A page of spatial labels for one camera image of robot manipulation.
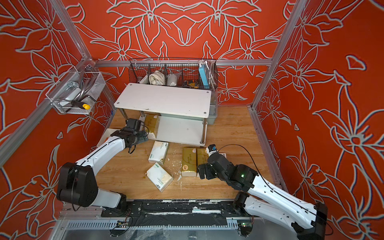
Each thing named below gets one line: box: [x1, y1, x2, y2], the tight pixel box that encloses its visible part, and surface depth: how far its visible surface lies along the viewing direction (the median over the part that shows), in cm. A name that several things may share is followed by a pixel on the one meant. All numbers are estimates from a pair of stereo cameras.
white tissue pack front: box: [146, 162, 174, 193], surface depth 81 cm
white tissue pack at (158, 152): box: [148, 141, 169, 165], surface depth 91 cm
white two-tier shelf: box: [114, 83, 212, 146], surface depth 81 cm
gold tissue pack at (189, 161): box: [181, 147, 197, 177], surface depth 85 cm
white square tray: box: [97, 128, 121, 147], surface depth 97 cm
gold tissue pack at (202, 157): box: [196, 147, 209, 167], surface depth 87 cm
